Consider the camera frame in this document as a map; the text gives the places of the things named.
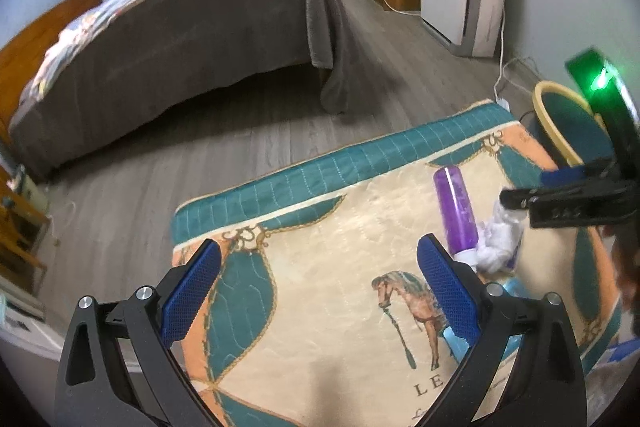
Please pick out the person's right forearm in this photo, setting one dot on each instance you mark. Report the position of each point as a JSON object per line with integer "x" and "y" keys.
{"x": 625, "y": 262}

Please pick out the light blue plastic object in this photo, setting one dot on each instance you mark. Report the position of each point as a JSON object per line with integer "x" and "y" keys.
{"x": 517, "y": 291}

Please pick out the wooden chair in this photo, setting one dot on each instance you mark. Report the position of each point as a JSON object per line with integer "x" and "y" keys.
{"x": 20, "y": 227}

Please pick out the white power strip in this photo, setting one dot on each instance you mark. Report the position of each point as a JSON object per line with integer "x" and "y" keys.
{"x": 502, "y": 103}

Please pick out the yellow rimmed teal trash bin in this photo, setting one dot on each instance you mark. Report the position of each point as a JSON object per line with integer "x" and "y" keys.
{"x": 570, "y": 127}

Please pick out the white flat box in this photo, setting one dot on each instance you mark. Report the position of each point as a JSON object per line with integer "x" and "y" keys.
{"x": 25, "y": 332}

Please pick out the teal and cream horse rug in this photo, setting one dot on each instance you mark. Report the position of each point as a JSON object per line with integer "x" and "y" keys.
{"x": 325, "y": 257}

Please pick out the purple plastic bottle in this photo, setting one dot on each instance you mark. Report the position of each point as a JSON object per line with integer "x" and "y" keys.
{"x": 457, "y": 212}

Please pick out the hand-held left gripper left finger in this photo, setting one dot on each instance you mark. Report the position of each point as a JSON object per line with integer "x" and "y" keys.
{"x": 192, "y": 292}

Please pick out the bed with brown bedspread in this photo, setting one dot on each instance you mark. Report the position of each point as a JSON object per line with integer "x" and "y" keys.
{"x": 200, "y": 32}

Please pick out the white tissue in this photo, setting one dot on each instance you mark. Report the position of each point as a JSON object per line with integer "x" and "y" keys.
{"x": 495, "y": 252}

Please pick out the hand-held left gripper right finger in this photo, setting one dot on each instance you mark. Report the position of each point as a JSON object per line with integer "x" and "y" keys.
{"x": 447, "y": 292}

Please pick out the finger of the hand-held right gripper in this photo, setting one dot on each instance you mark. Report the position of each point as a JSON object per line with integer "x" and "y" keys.
{"x": 575, "y": 207}
{"x": 565, "y": 177}

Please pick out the wooden headboard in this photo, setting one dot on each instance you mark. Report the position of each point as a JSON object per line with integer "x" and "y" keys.
{"x": 35, "y": 37}

